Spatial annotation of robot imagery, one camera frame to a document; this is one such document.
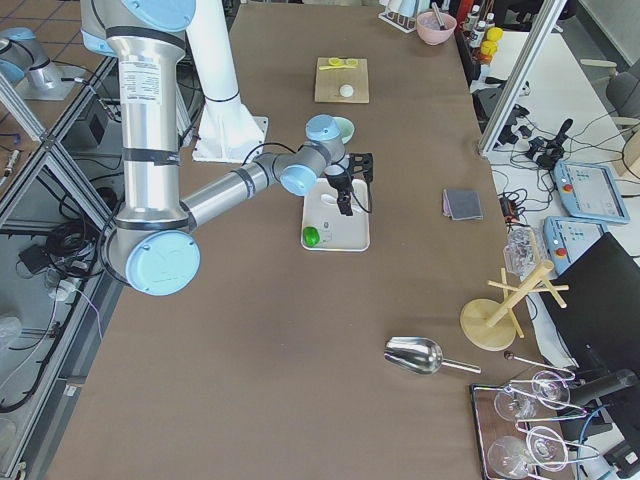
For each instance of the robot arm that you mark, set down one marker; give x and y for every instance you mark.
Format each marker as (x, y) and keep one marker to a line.
(152, 247)
(24, 61)

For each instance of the steel muddler black tip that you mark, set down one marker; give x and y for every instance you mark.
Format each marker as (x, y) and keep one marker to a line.
(439, 16)

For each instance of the mint green bowl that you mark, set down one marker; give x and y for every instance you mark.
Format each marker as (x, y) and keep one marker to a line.
(346, 128)

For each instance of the wooden mug tree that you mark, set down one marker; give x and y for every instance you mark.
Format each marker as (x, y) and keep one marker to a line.
(493, 326)

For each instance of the teach pendant lower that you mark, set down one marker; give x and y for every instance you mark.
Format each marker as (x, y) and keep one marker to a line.
(567, 238)

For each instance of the teach pendant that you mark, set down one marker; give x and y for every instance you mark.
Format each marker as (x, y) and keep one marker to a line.
(589, 191)
(567, 238)

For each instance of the yellow lemons pile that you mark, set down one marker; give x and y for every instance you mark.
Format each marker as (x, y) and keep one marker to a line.
(489, 45)

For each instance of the cream rectangular tray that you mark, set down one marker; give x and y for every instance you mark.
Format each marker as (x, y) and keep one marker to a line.
(338, 232)

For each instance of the white wire cup rack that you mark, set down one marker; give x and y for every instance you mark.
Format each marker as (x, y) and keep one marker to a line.
(400, 14)

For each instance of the wooden cutting board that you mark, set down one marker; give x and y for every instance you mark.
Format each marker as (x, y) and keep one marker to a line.
(327, 83)

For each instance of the metal ice scoop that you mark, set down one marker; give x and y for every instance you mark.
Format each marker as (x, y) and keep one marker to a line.
(421, 355)

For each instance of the pink bowl with ice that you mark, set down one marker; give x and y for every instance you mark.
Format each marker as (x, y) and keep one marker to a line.
(429, 30)

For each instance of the black monitor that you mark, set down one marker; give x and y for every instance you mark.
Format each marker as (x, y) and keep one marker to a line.
(600, 324)

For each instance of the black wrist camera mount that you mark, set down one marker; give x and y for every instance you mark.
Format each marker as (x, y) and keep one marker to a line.
(362, 163)

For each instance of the wine glass upper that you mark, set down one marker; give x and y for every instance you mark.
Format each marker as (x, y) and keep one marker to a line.
(522, 399)

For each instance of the green lime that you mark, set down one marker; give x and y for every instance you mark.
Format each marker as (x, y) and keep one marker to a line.
(310, 236)

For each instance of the folded grey cloth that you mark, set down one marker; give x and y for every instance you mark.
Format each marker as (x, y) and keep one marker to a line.
(462, 204)

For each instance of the wine glass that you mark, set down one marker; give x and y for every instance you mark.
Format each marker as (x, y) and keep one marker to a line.
(522, 399)
(543, 449)

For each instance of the wine glass lower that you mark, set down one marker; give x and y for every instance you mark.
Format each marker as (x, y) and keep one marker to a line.
(543, 449)

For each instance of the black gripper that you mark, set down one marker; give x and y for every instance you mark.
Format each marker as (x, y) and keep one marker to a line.
(338, 182)

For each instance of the teach pendant upper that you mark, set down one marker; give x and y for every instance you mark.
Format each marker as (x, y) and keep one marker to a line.
(589, 191)

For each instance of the wire glass rack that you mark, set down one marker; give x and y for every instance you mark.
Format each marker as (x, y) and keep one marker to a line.
(489, 426)

